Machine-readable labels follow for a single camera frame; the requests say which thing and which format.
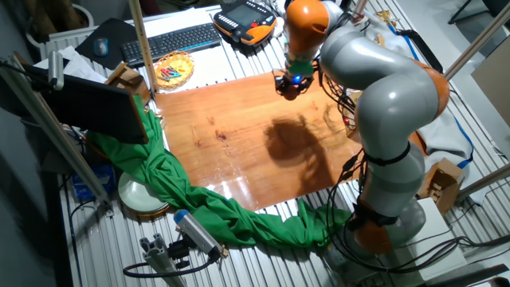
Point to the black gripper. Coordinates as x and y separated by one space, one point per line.
295 79

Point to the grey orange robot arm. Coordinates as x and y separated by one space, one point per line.
394 99

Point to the yellow wicker basket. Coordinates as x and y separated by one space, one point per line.
184 60

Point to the white plastic object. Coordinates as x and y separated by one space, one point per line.
277 26

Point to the orange black teach pendant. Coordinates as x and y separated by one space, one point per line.
243 18

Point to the glossy wooden board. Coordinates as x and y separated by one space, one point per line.
239 159

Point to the large white paper sheet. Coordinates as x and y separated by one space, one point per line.
207 64

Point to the blue clothespin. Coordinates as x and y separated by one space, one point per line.
174 73

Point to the red clothespin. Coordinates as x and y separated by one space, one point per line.
166 73

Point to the black computer keyboard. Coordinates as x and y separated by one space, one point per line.
171 42

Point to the green cloth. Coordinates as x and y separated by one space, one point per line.
159 167

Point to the wooden pole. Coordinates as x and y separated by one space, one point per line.
141 40

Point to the small wooden box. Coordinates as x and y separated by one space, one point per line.
127 79

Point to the brown cardboard box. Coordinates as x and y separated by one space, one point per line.
442 183

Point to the black mouse pad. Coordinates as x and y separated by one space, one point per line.
117 32

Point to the white round plate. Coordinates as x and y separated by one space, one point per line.
137 195

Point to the blue computer mouse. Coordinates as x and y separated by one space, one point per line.
100 46

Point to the beige flat board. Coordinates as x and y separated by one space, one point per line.
494 75

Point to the black flat monitor panel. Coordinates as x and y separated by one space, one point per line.
91 107

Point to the short aluminium profile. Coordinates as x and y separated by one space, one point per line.
157 255

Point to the blue box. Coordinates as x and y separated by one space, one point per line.
95 179

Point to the loose white papers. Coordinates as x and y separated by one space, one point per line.
75 64

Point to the white radiator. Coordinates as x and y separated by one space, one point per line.
60 42

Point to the silver camera with blue end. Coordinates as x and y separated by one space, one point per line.
197 233

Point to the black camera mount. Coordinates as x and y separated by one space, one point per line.
179 251

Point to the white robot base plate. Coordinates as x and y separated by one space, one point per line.
438 231

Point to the plain silver depth camera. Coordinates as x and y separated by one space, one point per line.
56 69

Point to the long diagonal aluminium frame bar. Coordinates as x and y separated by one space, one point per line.
60 139

